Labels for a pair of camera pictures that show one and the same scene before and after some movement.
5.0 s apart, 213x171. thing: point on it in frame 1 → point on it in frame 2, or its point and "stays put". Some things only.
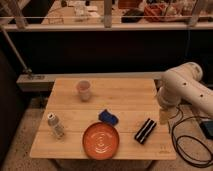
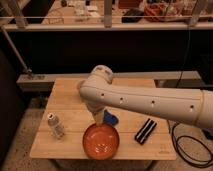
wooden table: [74, 104] stays put
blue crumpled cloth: [108, 117] stays put
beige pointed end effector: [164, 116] → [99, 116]
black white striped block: [145, 131] stays put
